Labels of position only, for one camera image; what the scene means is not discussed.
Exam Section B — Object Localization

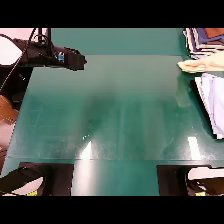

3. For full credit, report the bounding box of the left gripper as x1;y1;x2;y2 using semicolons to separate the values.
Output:
61;48;88;72

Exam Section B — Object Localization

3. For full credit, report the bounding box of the dark blue folded garment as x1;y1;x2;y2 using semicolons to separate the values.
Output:
193;27;224;46

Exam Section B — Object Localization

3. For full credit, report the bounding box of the lavender garment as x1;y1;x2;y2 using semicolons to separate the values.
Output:
194;72;224;140

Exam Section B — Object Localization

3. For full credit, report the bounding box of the brown folded garment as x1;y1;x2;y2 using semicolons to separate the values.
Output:
203;27;224;38

